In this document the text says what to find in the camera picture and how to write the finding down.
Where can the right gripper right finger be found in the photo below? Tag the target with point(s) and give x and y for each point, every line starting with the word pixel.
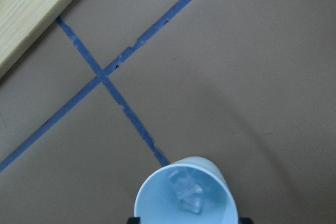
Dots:
pixel 245 220

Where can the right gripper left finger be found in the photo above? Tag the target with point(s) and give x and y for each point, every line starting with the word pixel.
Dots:
pixel 134 220

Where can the light blue cup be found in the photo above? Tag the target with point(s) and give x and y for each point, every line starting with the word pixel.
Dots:
pixel 156 202

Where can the clear ice cube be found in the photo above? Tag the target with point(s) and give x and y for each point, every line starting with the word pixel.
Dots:
pixel 181 182
pixel 192 200

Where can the bamboo cutting board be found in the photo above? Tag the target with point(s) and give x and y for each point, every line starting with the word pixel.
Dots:
pixel 22 22

